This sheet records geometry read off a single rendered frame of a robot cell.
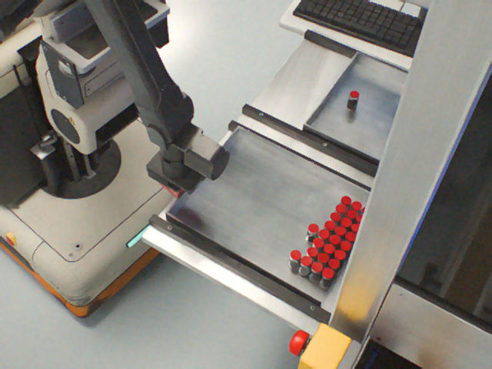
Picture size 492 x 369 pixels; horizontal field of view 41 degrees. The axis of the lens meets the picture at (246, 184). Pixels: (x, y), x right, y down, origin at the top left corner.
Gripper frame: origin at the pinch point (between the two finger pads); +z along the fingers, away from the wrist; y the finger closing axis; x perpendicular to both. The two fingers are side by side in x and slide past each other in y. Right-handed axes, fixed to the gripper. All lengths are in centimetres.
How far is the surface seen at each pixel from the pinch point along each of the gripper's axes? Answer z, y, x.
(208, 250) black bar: 0.1, 11.9, -7.4
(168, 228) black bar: 0.3, 2.7, -7.4
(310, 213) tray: 1.7, 23.4, 11.4
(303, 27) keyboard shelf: 10, -8, 66
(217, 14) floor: 91, -80, 135
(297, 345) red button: -11.4, 36.0, -18.8
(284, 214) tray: 1.8, 19.2, 8.4
